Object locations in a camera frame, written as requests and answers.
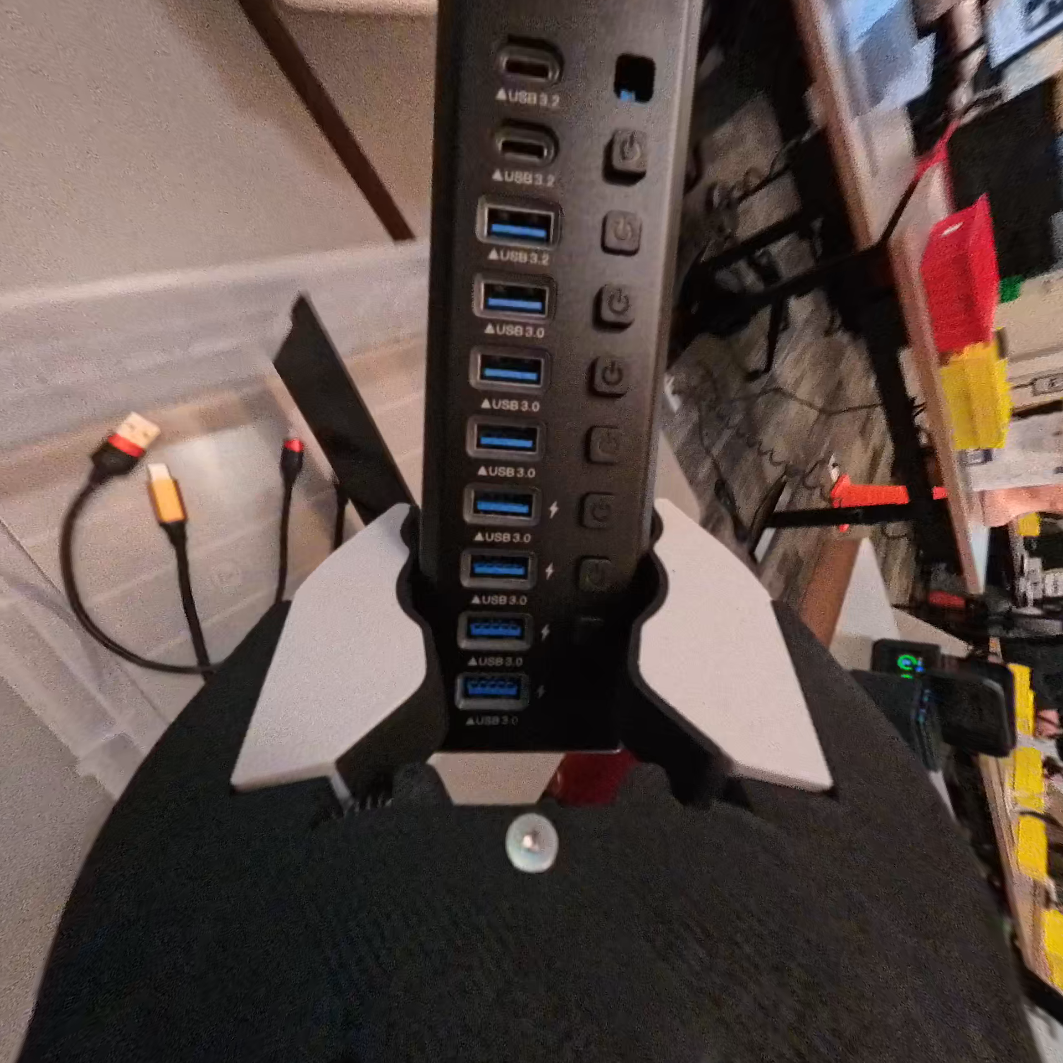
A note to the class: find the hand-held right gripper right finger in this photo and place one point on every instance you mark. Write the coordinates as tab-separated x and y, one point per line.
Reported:
722	664

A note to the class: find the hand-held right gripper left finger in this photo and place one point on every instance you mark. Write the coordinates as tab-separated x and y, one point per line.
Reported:
332	664

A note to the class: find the clear plastic bin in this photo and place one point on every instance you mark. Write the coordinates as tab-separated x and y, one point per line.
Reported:
208	332

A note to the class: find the black usb hub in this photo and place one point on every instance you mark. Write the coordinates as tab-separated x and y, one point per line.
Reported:
565	332

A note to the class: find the dark red bin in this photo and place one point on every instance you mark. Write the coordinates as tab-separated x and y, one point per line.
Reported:
590	776

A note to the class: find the black battery charger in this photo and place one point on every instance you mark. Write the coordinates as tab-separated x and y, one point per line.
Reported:
901	664
976	706

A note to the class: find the black divider panel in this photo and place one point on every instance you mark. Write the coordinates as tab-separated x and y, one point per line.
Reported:
332	390

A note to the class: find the yellow plastic bin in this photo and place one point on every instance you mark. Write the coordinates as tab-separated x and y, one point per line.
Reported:
976	399

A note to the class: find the red plastic bin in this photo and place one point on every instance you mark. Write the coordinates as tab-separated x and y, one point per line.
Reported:
959	282

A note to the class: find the grey desk with wood edge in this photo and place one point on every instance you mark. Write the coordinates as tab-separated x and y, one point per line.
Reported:
859	166

